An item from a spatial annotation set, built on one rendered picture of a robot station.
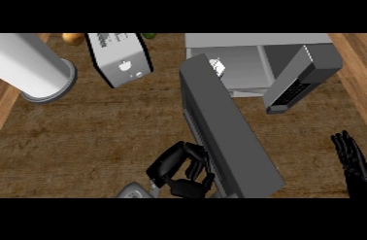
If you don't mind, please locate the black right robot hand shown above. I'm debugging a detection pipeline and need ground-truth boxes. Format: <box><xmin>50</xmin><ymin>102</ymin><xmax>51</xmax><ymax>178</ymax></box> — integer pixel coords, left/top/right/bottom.
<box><xmin>330</xmin><ymin>130</ymin><xmax>367</xmax><ymax>199</ymax></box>

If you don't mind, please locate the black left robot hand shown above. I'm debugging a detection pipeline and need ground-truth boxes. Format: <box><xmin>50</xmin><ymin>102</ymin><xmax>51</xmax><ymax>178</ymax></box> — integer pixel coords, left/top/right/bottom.
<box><xmin>144</xmin><ymin>140</ymin><xmax>217</xmax><ymax>198</ymax></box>

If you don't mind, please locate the dark grey microwave door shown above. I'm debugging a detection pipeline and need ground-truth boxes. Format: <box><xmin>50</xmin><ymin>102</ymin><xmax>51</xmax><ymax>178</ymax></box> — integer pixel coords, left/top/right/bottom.
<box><xmin>178</xmin><ymin>53</ymin><xmax>287</xmax><ymax>199</ymax></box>

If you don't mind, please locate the grey microwave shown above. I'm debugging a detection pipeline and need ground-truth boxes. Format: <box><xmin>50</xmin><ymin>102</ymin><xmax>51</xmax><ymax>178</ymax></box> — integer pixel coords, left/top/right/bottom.
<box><xmin>183</xmin><ymin>32</ymin><xmax>343</xmax><ymax>115</ymax></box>

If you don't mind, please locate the white milk carton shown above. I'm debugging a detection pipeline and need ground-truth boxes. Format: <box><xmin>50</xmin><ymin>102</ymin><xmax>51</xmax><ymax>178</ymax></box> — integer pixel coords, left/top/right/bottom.
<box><xmin>84</xmin><ymin>32</ymin><xmax>155</xmax><ymax>89</ymax></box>

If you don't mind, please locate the orange-brown round fruit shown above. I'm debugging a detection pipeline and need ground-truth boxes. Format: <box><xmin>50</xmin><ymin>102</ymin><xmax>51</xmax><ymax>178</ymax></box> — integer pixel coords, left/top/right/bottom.
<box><xmin>62</xmin><ymin>32</ymin><xmax>87</xmax><ymax>47</ymax></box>

